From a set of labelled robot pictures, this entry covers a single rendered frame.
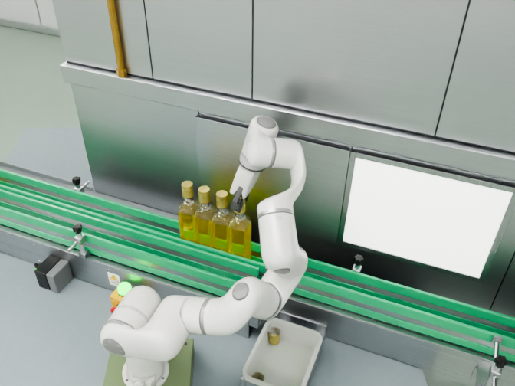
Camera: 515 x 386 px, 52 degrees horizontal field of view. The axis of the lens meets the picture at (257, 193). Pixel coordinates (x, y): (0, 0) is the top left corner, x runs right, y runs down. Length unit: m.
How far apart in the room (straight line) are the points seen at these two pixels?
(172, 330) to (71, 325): 0.65
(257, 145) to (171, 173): 0.60
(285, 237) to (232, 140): 0.48
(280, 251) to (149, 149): 0.77
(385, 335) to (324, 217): 0.38
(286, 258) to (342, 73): 0.50
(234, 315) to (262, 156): 0.38
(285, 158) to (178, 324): 0.46
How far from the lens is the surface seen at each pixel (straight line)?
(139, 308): 1.28
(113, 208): 1.87
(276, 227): 1.17
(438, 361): 1.64
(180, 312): 1.22
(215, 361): 1.63
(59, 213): 1.89
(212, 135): 1.58
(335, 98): 1.41
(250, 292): 1.13
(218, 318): 1.17
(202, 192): 1.53
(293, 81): 1.42
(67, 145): 2.62
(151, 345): 1.20
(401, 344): 1.62
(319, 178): 1.51
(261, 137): 1.27
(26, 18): 6.30
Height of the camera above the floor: 2.10
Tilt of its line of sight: 38 degrees down
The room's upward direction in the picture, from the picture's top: 1 degrees clockwise
